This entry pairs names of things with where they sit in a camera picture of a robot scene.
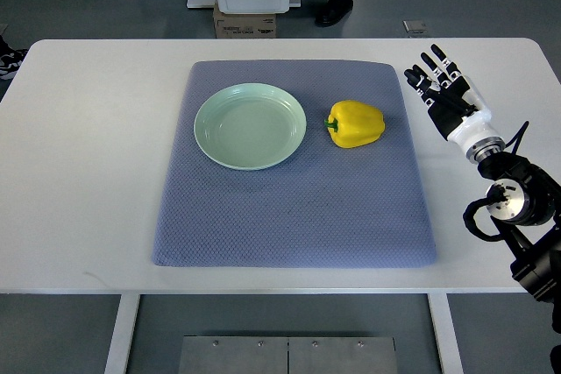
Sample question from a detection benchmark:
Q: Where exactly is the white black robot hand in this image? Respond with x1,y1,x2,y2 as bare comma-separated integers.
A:
404,44,506,164

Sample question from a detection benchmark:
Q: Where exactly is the yellow bell pepper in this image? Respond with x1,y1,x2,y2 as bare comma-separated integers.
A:
323,100,386,149

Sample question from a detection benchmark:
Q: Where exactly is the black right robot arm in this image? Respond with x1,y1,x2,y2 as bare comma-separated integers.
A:
463,122,560,333

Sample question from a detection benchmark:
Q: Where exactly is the light green plate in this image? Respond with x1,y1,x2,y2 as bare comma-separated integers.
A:
194,83,307,171

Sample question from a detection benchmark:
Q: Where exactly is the blue-grey quilted mat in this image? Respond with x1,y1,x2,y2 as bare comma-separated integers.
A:
152,60,437,268

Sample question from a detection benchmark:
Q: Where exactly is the right white table leg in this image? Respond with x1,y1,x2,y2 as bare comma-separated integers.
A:
428,293,464,374

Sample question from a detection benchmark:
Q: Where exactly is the white table leg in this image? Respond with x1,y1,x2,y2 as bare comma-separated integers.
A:
428,293,464,374
104,293,140,374

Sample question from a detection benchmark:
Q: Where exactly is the cardboard box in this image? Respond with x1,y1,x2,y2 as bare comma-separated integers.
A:
213,4,277,39

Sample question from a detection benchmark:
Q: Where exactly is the left white table leg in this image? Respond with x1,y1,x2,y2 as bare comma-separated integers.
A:
104,293,140,374

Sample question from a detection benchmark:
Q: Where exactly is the black white sneaker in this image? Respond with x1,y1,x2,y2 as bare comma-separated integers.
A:
0,37,28,81

